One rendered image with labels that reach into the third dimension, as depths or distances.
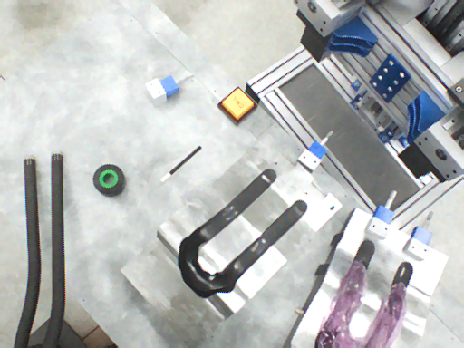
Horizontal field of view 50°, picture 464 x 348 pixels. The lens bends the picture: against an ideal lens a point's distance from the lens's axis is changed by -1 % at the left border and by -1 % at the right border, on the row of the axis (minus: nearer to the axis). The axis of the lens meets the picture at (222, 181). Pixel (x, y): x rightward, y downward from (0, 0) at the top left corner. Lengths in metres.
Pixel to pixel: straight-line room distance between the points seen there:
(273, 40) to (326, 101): 0.49
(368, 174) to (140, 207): 1.04
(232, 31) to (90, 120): 1.20
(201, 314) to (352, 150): 1.08
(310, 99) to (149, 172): 0.96
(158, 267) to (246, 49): 1.41
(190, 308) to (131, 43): 0.75
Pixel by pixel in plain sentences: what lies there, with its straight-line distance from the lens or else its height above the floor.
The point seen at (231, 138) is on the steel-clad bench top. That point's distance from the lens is 1.38.
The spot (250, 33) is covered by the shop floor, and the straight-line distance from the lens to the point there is 2.46.
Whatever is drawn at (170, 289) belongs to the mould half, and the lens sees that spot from 1.24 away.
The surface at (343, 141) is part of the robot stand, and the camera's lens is 2.08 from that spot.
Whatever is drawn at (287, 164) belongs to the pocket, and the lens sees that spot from 1.30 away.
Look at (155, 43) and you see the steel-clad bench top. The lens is 1.50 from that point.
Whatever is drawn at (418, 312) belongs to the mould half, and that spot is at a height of 0.88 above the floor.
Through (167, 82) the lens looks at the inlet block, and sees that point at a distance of 1.39.
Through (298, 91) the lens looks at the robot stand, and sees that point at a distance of 2.12.
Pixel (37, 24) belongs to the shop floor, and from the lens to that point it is 2.58.
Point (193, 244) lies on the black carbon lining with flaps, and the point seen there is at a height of 0.90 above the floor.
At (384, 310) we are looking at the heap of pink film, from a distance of 1.25.
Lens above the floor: 2.09
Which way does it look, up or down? 75 degrees down
